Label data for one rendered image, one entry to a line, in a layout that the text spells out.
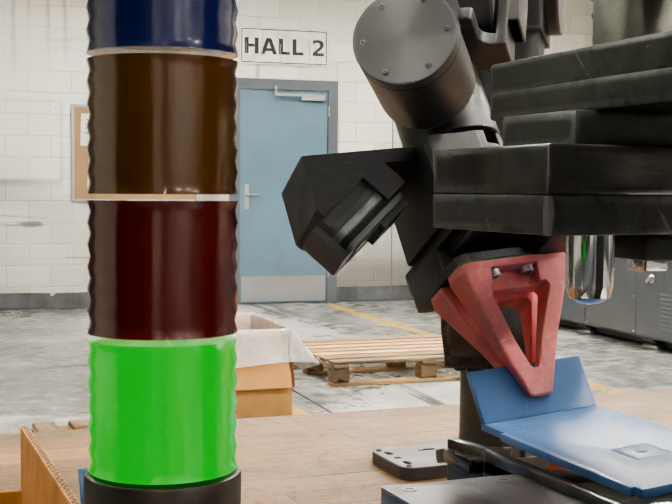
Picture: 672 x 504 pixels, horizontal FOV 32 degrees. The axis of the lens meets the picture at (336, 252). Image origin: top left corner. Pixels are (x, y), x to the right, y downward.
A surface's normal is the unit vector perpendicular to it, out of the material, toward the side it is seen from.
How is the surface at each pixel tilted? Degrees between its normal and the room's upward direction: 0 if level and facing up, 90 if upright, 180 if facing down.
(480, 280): 82
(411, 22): 69
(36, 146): 90
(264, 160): 90
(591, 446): 5
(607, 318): 90
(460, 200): 90
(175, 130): 104
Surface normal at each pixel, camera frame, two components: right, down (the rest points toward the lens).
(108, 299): -0.55, 0.28
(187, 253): 0.41, 0.30
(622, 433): -0.07, -0.99
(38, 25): 0.32, 0.04
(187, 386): 0.42, -0.19
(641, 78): -0.93, 0.01
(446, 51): -0.26, -0.31
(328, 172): 0.29, -0.44
